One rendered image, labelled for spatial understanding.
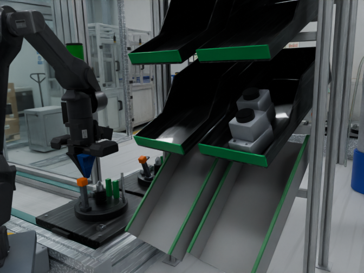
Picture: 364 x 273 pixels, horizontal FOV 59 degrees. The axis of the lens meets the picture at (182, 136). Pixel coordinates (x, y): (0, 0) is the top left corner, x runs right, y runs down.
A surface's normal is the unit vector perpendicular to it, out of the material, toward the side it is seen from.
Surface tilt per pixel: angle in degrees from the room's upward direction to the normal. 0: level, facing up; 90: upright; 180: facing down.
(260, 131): 92
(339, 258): 0
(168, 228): 45
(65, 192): 90
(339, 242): 0
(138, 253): 90
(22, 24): 90
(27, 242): 0
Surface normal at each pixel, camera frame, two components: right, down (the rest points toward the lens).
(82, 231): -0.03, -0.97
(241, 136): -0.66, 0.56
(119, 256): 0.84, 0.10
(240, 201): -0.51, -0.56
